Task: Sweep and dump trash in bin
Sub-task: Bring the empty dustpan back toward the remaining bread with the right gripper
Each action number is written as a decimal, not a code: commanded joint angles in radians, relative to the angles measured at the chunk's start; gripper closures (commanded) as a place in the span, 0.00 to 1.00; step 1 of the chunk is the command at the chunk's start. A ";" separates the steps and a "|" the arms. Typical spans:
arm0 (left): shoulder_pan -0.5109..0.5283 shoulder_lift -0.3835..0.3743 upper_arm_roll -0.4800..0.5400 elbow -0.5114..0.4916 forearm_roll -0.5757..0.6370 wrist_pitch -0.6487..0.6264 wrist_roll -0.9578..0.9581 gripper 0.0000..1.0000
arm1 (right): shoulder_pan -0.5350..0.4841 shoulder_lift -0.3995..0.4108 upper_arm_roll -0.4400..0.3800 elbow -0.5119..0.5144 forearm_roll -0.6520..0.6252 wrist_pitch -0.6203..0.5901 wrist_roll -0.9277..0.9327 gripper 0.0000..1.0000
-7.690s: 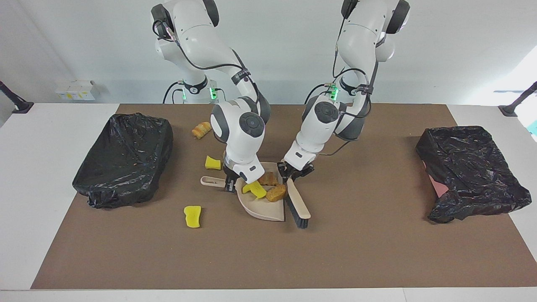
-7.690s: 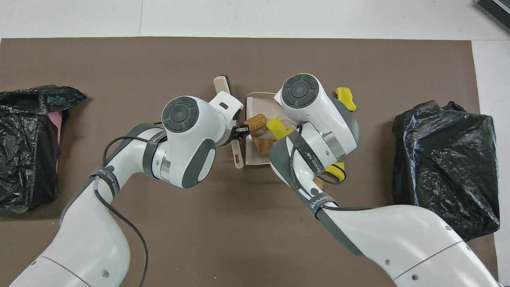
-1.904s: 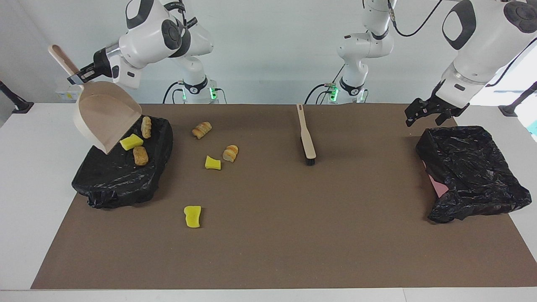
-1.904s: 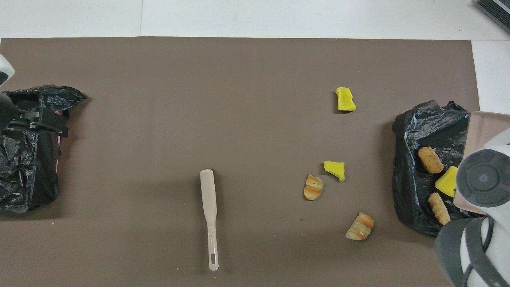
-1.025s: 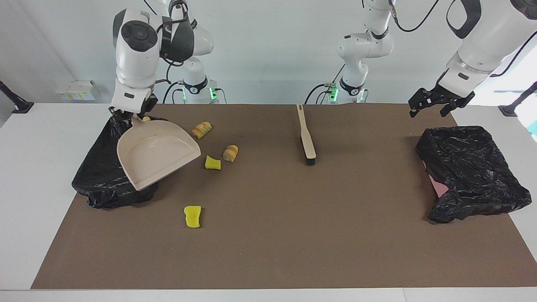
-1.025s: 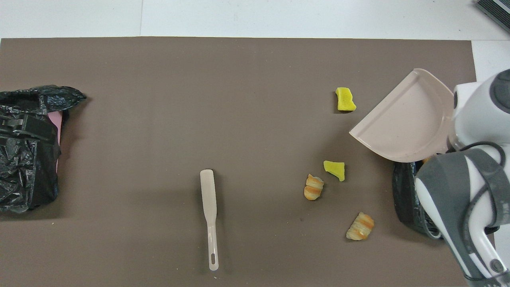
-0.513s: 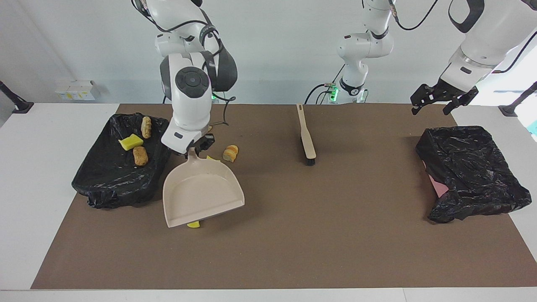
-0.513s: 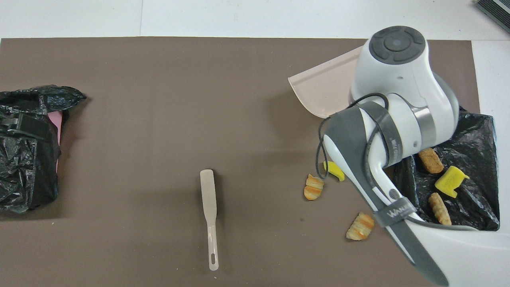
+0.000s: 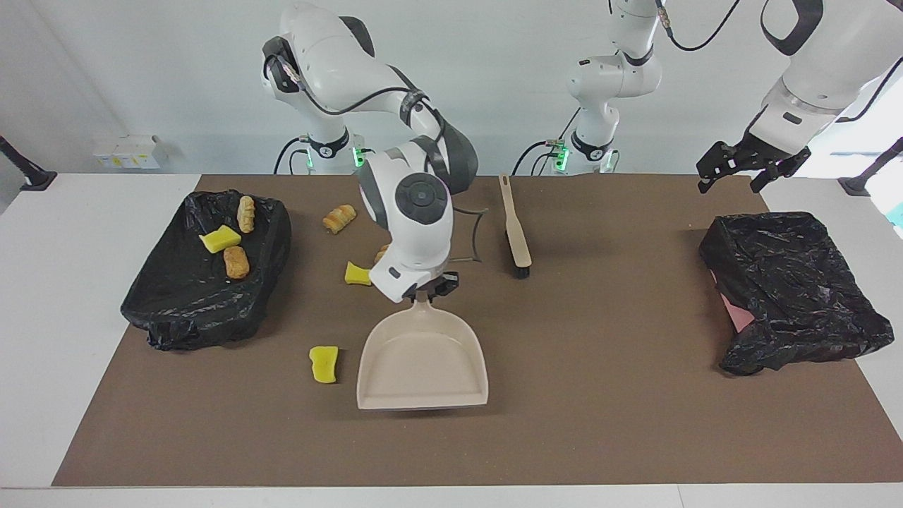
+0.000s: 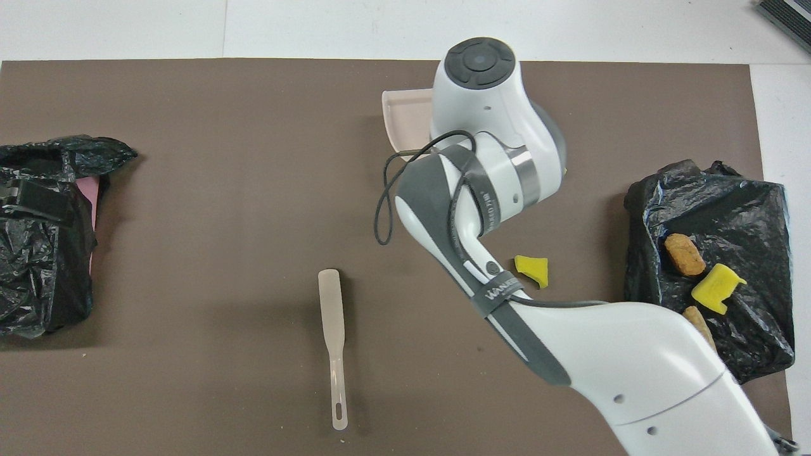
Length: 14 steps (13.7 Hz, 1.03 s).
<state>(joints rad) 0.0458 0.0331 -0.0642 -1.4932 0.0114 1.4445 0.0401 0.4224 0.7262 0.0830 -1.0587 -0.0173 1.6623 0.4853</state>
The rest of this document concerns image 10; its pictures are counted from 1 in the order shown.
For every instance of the beige hand brush black bristles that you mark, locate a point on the beige hand brush black bristles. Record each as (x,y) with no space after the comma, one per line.
(332,310)

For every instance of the beige plastic dustpan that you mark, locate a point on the beige plastic dustpan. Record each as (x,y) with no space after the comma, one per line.
(408,117)

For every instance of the brown oval bun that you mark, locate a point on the brown oval bun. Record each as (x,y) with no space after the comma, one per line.
(684,254)

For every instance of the large yellow sponge piece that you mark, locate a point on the large yellow sponge piece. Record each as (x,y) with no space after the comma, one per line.
(716,290)

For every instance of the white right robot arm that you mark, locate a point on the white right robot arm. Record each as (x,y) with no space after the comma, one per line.
(633,367)

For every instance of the pink plastic bin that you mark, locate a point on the pink plastic bin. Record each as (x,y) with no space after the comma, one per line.
(89,190)

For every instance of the black plastic trash bag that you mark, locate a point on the black plastic trash bag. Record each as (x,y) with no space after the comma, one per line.
(38,272)
(728,209)

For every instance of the small yellow sponge piece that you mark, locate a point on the small yellow sponge piece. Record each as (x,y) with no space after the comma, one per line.
(532,267)

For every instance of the brown table mat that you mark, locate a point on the brown table mat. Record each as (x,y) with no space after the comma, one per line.
(190,101)

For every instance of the dark grey ribbed object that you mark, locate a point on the dark grey ribbed object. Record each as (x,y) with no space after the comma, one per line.
(792,16)

